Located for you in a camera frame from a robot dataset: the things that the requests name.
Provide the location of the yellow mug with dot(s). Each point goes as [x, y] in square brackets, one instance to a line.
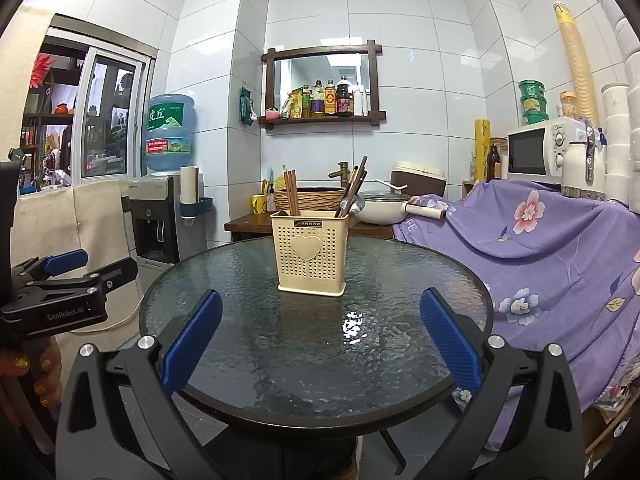
[258, 204]

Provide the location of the wooden framed mirror shelf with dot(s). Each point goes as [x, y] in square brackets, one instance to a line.
[322, 120]

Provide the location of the grey water dispenser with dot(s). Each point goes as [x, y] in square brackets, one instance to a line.
[155, 210]

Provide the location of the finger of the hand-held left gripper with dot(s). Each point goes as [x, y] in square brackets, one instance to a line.
[65, 260]
[60, 305]

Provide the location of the brown glass bottle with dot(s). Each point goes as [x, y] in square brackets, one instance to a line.
[494, 165]

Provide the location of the jar with orange lid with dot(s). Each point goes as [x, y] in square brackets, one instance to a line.
[568, 105]

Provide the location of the tall stack of beige cups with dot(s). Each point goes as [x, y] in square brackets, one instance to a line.
[575, 60]

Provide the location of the woven pattern basin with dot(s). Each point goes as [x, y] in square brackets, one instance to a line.
[315, 200]

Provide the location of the person's left hand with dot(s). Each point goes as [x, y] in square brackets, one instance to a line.
[50, 375]

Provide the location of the brown wooden chopstick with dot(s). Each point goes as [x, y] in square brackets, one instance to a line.
[355, 182]
[296, 195]
[291, 195]
[350, 190]
[286, 195]

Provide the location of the purple floral cloth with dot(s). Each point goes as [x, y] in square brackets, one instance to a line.
[550, 260]

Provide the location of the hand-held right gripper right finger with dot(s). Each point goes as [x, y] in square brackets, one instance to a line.
[450, 345]

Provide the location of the yellow roll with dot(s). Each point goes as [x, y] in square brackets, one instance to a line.
[483, 150]

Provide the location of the cream plastic utensil holder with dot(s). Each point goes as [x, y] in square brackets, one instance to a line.
[310, 270]

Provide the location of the black table leg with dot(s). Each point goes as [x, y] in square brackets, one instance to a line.
[392, 447]

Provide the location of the large metal spoon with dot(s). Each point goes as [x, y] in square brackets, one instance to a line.
[357, 204]

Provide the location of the patterned pump bottle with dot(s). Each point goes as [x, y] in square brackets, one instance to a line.
[271, 200]

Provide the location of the amber sauce bottle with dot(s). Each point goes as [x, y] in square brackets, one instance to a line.
[330, 100]

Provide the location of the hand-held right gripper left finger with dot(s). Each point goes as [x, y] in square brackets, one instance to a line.
[192, 340]

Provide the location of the blue water jug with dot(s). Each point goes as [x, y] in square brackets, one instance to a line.
[169, 130]

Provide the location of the green instant noodle bowl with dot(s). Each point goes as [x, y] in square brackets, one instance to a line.
[535, 118]
[533, 104]

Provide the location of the white paper cup dispenser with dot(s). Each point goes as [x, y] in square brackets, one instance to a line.
[189, 190]

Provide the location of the green stacked tins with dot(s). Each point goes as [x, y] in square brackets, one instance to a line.
[531, 88]

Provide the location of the sliding window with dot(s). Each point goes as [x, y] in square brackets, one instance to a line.
[107, 120]

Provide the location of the stack of white paper cups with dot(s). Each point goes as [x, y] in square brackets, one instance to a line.
[620, 150]
[617, 20]

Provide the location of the brown and white rice cooker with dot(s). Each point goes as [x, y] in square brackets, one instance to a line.
[417, 175]

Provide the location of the green capped bottle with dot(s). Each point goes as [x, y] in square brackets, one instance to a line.
[306, 102]

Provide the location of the white microwave oven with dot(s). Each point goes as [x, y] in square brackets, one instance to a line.
[530, 152]

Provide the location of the beige cloth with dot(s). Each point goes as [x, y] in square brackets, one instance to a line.
[95, 220]

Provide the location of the small pink bowl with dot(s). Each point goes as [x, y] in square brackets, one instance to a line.
[272, 114]

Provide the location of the red artificial flower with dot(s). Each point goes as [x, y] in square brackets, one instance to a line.
[42, 70]

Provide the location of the yellow green packet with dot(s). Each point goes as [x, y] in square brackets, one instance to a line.
[286, 109]

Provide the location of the white pan with lid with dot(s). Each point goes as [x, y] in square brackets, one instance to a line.
[380, 210]

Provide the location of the brass faucet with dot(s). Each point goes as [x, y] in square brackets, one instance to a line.
[341, 172]

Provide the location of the white kettle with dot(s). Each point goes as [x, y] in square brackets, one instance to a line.
[577, 165]

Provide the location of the dark soy sauce bottle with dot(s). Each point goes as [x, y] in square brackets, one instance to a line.
[344, 100]

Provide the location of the white plastic bottle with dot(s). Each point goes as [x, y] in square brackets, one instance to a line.
[360, 100]

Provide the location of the wooden counter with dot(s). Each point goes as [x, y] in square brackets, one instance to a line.
[250, 225]

